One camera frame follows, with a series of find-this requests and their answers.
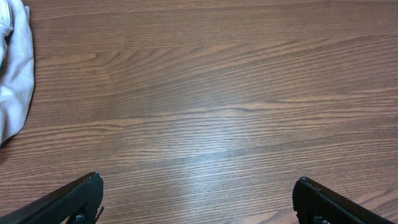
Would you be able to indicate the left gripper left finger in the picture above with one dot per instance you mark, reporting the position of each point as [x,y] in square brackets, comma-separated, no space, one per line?
[77,202]

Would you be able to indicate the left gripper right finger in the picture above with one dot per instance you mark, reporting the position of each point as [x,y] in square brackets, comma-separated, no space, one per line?
[315,203]

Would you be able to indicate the folded beige trousers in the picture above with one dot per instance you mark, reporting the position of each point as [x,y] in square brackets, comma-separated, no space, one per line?
[17,66]

